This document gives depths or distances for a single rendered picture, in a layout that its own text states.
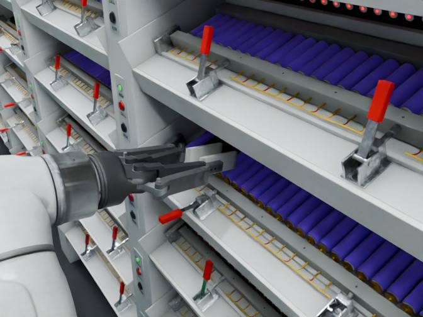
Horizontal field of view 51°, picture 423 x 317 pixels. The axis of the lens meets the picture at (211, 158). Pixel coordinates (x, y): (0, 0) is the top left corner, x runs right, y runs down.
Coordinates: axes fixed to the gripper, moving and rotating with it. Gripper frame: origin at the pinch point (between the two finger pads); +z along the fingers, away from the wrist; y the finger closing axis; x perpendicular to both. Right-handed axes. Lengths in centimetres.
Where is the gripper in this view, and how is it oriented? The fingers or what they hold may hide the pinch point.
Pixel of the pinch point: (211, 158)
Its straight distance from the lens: 70.7
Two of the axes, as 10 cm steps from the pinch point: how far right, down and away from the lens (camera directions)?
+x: -1.1, 9.1, 3.9
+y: -6.0, -3.8, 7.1
